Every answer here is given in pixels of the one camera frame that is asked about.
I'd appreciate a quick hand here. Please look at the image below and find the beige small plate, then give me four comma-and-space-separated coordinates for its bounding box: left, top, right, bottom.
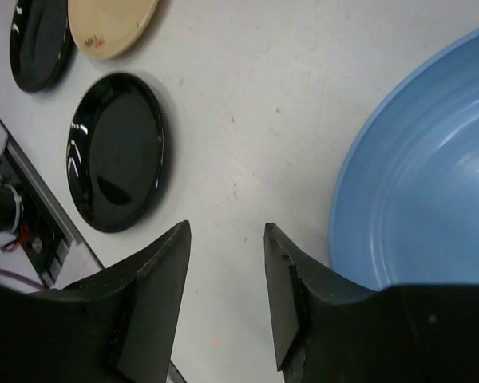
67, 0, 159, 61

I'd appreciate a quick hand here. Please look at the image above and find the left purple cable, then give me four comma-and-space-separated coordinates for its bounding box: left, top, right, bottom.
0, 265, 45, 292

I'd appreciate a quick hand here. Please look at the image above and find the black plate left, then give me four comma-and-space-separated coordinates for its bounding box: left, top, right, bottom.
9, 0, 74, 93

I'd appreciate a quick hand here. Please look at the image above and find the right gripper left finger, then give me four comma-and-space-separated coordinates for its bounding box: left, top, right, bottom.
0, 221, 191, 382

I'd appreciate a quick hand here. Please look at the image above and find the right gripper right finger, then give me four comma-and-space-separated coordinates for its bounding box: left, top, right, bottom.
263, 223, 479, 382

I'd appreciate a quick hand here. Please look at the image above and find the black plate centre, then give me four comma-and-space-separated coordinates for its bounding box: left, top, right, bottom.
65, 72, 166, 233

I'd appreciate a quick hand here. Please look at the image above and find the blue plastic plate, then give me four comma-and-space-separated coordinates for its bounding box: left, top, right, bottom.
328, 28, 479, 290

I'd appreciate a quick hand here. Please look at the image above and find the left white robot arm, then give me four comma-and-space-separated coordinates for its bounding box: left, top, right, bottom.
0, 184, 22, 233

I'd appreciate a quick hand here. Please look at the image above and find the black plate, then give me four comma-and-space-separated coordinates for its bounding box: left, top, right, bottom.
9, 0, 74, 93
65, 72, 166, 233

